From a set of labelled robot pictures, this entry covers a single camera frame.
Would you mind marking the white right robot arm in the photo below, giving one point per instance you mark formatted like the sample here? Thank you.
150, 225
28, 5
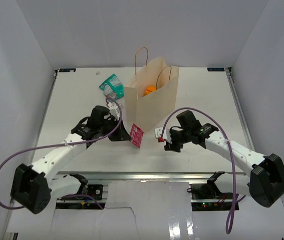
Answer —
263, 178

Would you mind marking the aluminium front frame rail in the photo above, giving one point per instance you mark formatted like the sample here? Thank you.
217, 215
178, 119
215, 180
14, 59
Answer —
142, 176

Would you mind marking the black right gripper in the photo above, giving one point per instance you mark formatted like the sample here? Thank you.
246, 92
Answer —
173, 147

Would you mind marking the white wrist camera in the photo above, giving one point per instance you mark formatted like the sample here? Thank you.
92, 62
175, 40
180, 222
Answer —
163, 135
114, 107

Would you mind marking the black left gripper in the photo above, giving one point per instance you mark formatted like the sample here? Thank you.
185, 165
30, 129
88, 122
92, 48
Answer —
121, 135

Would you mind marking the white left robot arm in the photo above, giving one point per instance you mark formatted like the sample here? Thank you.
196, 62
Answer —
34, 185

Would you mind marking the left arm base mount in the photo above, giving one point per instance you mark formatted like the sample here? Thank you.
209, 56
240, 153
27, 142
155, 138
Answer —
91, 199

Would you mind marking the right XDOF label sticker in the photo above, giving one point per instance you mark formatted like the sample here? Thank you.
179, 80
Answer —
215, 69

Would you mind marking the beige paper bag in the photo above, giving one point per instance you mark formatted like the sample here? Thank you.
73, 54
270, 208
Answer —
147, 111

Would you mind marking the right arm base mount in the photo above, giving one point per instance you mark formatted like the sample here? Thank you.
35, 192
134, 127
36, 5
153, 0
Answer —
204, 196

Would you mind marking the xdof label sticker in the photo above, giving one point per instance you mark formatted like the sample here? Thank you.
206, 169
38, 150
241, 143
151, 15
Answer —
67, 70
215, 69

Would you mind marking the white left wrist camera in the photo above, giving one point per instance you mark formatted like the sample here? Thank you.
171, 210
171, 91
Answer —
114, 107

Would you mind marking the red snack packet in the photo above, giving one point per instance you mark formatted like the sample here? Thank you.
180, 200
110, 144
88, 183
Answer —
136, 135

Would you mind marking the left XDOF label sticker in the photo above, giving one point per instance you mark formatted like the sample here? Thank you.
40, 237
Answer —
67, 70

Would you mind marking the orange gummy snack bag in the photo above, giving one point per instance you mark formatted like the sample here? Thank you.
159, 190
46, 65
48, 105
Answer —
149, 90

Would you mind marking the teal snack packet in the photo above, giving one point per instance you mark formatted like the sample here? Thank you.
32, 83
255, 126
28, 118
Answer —
112, 87

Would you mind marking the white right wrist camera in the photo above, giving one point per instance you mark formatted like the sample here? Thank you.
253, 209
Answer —
163, 135

